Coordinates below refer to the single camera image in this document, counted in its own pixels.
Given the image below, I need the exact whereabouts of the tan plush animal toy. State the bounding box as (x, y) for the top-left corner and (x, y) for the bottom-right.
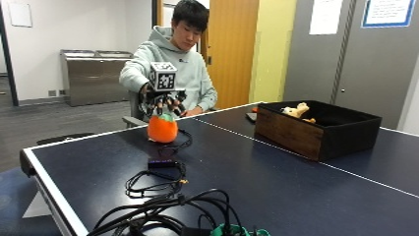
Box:
(281, 101), (311, 119)

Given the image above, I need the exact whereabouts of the black chair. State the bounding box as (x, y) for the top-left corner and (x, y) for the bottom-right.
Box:
(36, 132), (96, 147)

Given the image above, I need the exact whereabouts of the dark box with wooden side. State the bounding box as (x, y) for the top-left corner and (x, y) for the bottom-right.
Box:
(254, 99), (383, 162)

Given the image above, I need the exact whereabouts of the coiled black cable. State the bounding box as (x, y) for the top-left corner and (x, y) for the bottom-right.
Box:
(125, 161), (190, 199)

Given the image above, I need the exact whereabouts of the stainless steel bin cabinet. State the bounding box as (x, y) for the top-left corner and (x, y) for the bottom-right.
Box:
(58, 49), (134, 107)

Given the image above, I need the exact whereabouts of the blue framed poster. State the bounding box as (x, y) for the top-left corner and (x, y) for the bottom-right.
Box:
(360, 0), (416, 29)

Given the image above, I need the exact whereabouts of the wooden door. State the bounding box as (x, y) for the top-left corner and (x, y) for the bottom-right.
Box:
(201, 0), (261, 110)

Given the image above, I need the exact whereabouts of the orange plush pumpkin toy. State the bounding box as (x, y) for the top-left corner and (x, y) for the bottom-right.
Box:
(146, 112), (179, 145)

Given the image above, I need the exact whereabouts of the green plastic object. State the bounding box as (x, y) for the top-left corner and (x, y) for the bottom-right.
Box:
(209, 223), (273, 236)

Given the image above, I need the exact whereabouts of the white wall board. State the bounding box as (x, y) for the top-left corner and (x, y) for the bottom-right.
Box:
(7, 0), (34, 29)

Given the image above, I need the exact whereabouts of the thin black glove cable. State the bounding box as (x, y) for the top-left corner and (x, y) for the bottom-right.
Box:
(156, 128), (194, 157)

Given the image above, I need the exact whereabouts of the grey chair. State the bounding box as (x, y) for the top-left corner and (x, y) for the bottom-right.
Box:
(122, 90), (150, 129)

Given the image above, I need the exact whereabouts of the the person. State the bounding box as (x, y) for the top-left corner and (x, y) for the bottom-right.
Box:
(118, 0), (218, 121)

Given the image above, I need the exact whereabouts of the small black hub box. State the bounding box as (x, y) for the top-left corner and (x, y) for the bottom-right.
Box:
(146, 157), (179, 170)

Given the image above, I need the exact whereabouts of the white paper sheet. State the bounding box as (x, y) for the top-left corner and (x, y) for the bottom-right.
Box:
(309, 0), (344, 35)

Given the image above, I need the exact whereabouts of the thick black cable bundle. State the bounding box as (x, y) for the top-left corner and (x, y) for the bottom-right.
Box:
(86, 188), (246, 236)

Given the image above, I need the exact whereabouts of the white marker cube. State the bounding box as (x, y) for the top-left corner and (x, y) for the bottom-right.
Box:
(148, 61), (179, 92)

